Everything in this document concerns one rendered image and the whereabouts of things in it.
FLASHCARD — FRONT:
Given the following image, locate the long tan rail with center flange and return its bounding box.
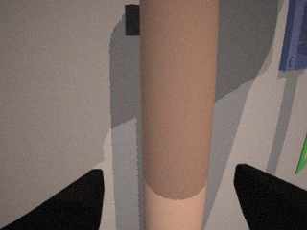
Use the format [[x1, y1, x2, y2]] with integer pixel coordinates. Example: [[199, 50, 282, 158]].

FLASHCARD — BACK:
[[125, 0, 219, 230]]

